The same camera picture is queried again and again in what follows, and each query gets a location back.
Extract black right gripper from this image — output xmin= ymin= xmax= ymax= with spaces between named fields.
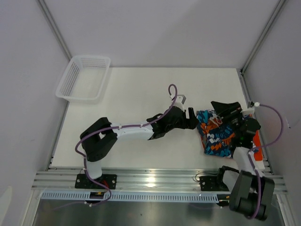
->
xmin=211 ymin=101 xmax=244 ymax=137

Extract patterned multicolour shorts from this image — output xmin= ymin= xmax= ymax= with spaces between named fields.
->
xmin=197 ymin=109 xmax=234 ymax=158

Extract orange shorts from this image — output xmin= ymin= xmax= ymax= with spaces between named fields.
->
xmin=253 ymin=130 xmax=263 ymax=161

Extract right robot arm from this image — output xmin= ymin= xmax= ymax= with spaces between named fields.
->
xmin=211 ymin=101 xmax=275 ymax=221

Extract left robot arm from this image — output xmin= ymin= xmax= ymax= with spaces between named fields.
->
xmin=79 ymin=106 xmax=198 ymax=188

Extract white plastic basket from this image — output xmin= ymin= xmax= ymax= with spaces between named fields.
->
xmin=55 ymin=55 xmax=111 ymax=104

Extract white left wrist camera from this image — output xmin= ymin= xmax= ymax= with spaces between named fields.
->
xmin=170 ymin=95 xmax=186 ymax=112

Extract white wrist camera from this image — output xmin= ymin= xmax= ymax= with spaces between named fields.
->
xmin=170 ymin=95 xmax=186 ymax=112
xmin=241 ymin=101 xmax=260 ymax=116

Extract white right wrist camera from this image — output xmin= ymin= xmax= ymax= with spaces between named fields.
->
xmin=241 ymin=101 xmax=260 ymax=116

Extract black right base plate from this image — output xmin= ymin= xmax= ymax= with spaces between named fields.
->
xmin=199 ymin=176 xmax=229 ymax=192

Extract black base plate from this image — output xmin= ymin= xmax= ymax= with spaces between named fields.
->
xmin=75 ymin=174 xmax=118 ymax=190
xmin=199 ymin=176 xmax=229 ymax=192

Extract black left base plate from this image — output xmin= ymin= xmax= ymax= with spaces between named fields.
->
xmin=75 ymin=174 xmax=118 ymax=190

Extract aluminium mounting rail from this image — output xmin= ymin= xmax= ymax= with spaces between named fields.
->
xmin=32 ymin=167 xmax=289 ymax=194

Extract white slotted cable duct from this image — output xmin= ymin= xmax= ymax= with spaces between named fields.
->
xmin=41 ymin=191 xmax=219 ymax=203

